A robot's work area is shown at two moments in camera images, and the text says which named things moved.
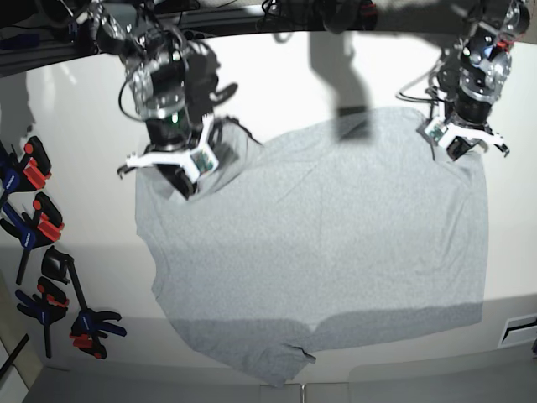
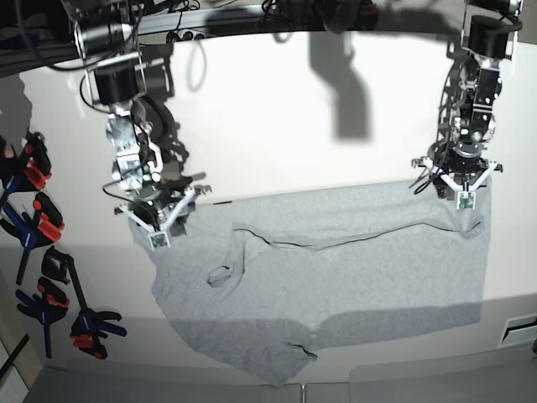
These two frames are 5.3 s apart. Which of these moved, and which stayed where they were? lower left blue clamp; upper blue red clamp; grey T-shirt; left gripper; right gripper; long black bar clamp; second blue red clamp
Moved: left gripper; grey T-shirt; right gripper
Stayed: second blue red clamp; lower left blue clamp; long black bar clamp; upper blue red clamp
